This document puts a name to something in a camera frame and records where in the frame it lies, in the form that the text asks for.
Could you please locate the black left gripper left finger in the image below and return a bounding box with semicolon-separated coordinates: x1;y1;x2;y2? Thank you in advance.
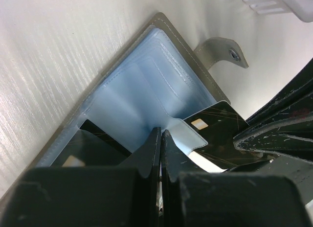
0;128;161;227

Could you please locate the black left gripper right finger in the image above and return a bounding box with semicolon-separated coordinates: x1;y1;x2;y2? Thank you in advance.
161;131;312;227

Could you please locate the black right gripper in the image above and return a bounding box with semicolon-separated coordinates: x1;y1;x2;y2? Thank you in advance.
220;57;313;188

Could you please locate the black VIP credit card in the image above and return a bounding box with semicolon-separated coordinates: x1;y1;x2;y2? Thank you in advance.
53;120;132;167

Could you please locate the grey leather card holder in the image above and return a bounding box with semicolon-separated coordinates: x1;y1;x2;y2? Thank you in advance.
36;12;248;167

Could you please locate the white plastic tray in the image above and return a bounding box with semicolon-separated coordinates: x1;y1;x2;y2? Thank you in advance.
242;0;313;23

